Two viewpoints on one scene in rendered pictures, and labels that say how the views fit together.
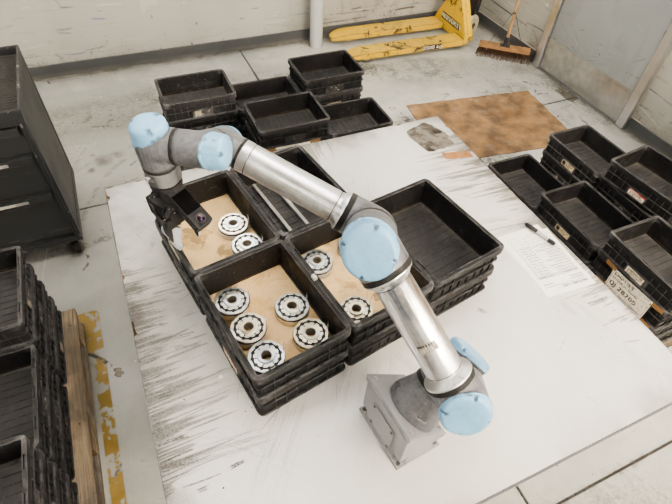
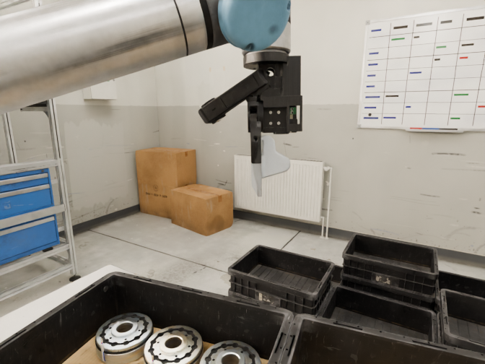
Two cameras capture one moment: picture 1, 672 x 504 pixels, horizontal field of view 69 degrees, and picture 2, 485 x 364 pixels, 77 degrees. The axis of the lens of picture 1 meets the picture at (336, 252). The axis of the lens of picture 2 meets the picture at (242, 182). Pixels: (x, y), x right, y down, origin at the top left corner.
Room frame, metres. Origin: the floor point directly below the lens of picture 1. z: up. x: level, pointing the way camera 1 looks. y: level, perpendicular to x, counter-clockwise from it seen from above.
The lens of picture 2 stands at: (1.21, 0.08, 1.27)
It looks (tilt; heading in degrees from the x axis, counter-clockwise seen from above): 13 degrees down; 147
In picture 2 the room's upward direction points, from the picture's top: straight up
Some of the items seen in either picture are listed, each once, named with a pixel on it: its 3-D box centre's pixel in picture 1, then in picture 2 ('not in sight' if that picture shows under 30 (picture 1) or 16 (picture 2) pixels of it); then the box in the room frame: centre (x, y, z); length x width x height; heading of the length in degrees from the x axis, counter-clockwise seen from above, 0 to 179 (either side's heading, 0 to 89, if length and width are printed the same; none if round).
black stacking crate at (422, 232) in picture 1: (427, 238); not in sight; (1.16, -0.31, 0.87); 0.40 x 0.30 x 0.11; 37
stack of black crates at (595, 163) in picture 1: (580, 171); not in sight; (2.34, -1.39, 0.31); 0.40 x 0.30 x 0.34; 27
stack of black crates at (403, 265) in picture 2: not in sight; (385, 292); (0.43, 1.45, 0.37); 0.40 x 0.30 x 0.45; 27
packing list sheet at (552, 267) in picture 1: (545, 258); not in sight; (1.26, -0.80, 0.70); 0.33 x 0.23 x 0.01; 27
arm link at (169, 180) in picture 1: (161, 172); (265, 43); (0.81, 0.39, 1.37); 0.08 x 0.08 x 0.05
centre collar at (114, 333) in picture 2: (266, 355); (124, 328); (0.67, 0.17, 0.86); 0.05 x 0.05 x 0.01
